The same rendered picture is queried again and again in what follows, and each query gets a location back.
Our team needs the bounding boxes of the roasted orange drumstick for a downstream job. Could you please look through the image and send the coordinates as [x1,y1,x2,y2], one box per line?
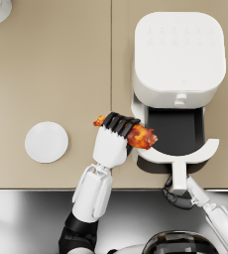
[92,114,159,151]

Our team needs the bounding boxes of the air fryer drawer with handle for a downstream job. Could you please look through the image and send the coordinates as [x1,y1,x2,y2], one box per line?
[130,92,221,196]

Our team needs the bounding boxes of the pale air fryer body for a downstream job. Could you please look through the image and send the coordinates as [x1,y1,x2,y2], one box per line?
[131,11,227,110]

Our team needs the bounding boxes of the dark round robot body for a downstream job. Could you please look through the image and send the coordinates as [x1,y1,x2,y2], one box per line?
[106,230,221,254]

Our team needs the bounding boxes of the round white plate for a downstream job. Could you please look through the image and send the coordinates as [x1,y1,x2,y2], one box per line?
[24,121,69,165]

